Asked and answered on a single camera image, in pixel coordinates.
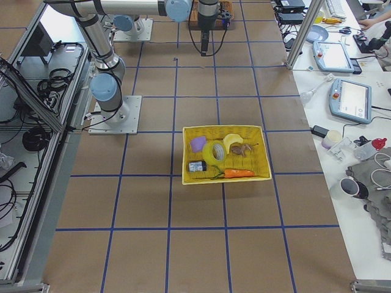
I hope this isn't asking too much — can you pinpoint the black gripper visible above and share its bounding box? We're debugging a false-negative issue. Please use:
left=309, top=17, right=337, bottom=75
left=197, top=12, right=217, bottom=56

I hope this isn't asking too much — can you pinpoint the yellow tape roll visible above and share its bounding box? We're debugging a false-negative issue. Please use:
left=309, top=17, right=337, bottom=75
left=202, top=140, right=226, bottom=165

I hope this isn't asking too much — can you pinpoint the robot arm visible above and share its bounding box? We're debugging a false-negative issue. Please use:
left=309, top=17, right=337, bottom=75
left=47, top=1, right=194, bottom=126

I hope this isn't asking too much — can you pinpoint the brown wicker basket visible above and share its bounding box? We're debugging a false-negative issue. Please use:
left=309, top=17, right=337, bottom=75
left=188, top=1, right=234, bottom=31

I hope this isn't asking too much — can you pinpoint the yellow toy banana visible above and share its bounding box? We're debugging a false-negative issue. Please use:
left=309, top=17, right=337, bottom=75
left=222, top=133, right=243, bottom=153

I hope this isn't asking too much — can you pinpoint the purple foam block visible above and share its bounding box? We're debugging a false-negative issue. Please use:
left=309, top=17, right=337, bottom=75
left=190, top=136, right=207, bottom=153

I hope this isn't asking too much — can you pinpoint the light blue plate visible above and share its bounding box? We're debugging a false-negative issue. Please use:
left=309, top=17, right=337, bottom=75
left=306, top=24, right=329, bottom=43

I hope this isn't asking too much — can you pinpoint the yellow plastic basket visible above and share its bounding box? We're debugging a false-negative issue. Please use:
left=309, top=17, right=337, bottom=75
left=182, top=125, right=271, bottom=185

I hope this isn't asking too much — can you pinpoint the teach pendant tablet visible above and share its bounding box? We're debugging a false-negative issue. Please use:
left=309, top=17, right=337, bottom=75
left=329, top=78, right=372, bottom=125
left=312, top=41, right=354, bottom=73

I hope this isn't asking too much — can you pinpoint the small dark can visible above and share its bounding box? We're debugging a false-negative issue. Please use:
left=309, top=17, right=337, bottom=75
left=188, top=161, right=207, bottom=172

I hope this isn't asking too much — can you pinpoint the orange toy carrot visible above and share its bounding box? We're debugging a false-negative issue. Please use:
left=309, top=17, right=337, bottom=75
left=213, top=169, right=255, bottom=179

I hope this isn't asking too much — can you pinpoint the black power adapter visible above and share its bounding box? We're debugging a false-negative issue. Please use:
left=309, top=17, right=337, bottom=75
left=310, top=125, right=329, bottom=139

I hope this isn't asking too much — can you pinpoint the white paper cup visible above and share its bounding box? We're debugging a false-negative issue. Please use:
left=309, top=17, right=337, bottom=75
left=321, top=130, right=342, bottom=149

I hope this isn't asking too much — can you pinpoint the grey cloth pile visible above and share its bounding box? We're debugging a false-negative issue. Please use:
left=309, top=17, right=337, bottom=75
left=346, top=153, right=390, bottom=260

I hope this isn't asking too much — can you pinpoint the black braided cable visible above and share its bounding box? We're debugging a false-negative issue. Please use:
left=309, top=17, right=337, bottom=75
left=186, top=16, right=228, bottom=57

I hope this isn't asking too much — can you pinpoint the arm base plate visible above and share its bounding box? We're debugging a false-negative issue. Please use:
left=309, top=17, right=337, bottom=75
left=113, top=15, right=153, bottom=42
left=88, top=95, right=142, bottom=135

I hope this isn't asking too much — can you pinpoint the aluminium frame post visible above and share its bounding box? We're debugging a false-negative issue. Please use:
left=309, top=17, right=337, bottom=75
left=286, top=0, right=324, bottom=70

